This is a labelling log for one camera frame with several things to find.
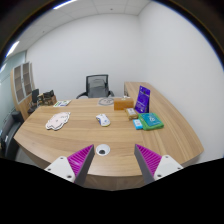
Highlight small blue packet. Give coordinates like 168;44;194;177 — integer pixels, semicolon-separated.
133;119;143;130

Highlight round grey coaster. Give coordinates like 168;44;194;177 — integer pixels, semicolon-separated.
98;98;114;106

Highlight white desk cable grommet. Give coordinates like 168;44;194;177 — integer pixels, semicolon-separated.
96;144;110;156

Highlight black mesh office chair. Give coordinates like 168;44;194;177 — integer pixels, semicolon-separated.
77;74;114;98

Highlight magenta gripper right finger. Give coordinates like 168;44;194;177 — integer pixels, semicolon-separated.
134;144;182;184

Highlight green packet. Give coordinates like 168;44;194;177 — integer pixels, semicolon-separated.
138;113;164;130

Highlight wooden tissue box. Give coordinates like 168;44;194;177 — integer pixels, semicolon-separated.
114;98;134;110

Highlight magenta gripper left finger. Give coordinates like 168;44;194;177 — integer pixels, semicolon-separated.
45;145;95;186

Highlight wooden cabinet with glass doors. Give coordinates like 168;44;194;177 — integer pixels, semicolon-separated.
10;62;35;120

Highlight black chair at left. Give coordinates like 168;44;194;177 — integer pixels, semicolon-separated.
0;111;24;160

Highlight dark desk organizer items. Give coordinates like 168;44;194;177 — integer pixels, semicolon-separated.
37;90;57;106

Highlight small brown box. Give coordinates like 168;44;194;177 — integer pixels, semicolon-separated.
125;108;138;120

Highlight black monitor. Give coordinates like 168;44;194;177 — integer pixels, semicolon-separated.
32;89;39;104

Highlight green white leaflet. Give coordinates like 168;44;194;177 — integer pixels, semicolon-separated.
53;100;71;107

